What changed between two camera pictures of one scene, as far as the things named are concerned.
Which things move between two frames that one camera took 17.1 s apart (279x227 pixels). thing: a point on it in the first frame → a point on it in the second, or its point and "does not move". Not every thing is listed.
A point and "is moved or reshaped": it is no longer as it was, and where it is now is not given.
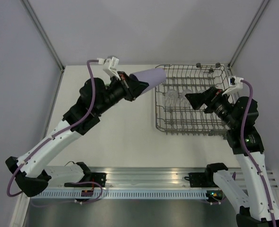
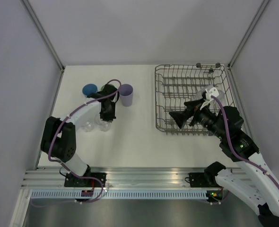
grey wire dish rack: (175, 114) does not move
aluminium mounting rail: (150, 177) does not move
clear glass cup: (184, 101) → (104, 125)
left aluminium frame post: (29, 7) does not move
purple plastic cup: (153, 77) is moved or reshaped
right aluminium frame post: (247, 34) does not move
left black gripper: (132, 88) → (112, 116)
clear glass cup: (171, 98) is moved or reshaped
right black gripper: (197, 100) → (180, 117)
